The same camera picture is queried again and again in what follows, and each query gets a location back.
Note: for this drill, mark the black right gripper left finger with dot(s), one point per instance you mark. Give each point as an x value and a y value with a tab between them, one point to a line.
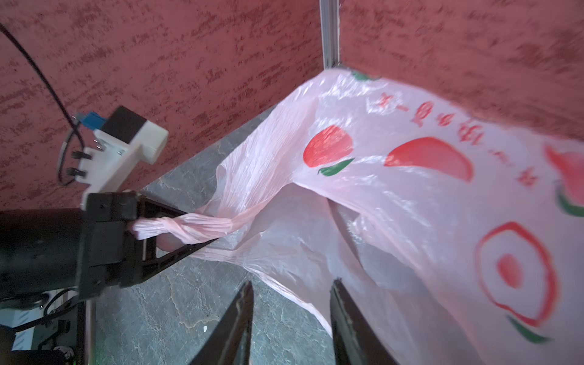
231	340

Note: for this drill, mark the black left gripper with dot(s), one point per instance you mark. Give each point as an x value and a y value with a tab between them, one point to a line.
87	249

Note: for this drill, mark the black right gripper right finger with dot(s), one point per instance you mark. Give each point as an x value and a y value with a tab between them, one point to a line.
354	341

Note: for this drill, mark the pink translucent plastic bag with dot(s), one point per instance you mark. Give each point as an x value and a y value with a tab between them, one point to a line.
461	242

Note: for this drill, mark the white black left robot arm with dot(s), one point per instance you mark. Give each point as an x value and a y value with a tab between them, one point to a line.
58	336

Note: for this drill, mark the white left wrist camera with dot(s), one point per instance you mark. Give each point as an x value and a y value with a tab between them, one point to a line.
123	140

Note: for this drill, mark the aluminium left corner post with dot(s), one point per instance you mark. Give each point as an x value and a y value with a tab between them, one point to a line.
330	25

